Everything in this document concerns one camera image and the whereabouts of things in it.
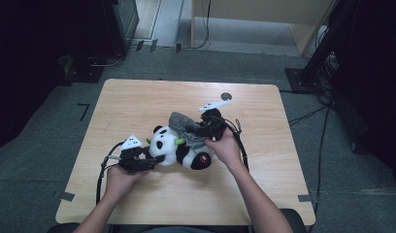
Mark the black cabinet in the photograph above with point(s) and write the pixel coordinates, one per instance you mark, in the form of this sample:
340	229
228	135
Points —
121	22

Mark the round dark table grommet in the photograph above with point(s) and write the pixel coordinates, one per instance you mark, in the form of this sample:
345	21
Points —
225	95

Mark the panda plush toy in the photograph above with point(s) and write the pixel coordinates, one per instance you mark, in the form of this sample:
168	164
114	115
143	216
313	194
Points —
165	149

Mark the grey tape patch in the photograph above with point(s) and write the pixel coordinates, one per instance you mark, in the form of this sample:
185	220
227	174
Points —
304	198

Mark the black metal stand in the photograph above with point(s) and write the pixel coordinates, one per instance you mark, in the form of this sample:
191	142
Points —
304	79

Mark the person's leg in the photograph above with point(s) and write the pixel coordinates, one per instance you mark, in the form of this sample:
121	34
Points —
296	221
61	228

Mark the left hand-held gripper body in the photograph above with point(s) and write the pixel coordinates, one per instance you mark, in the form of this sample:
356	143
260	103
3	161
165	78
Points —
131	160

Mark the person's left leg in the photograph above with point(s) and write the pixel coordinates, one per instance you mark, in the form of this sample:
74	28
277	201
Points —
61	228

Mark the light wooden cabinet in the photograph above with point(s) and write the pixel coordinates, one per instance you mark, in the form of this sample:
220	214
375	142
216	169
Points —
251	9

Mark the dark curtain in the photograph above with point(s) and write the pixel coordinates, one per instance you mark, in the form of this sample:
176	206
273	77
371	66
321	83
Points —
31	64
377	81

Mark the grey sock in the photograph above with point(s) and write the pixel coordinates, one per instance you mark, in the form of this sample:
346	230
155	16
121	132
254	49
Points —
181	123

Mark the person's left hand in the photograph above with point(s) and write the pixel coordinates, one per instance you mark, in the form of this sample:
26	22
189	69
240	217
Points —
116	183

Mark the person's right hand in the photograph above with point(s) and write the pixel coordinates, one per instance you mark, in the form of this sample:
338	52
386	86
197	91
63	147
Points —
226	150

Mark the black floor base plate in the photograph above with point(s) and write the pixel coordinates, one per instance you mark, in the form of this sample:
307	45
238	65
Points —
84	73

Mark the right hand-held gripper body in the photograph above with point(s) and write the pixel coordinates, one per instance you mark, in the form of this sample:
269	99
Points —
215	124

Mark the person's dark clothing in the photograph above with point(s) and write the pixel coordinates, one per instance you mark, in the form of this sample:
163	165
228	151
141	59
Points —
186	229

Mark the person's right leg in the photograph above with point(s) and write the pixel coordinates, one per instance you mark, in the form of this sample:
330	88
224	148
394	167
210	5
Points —
296	221

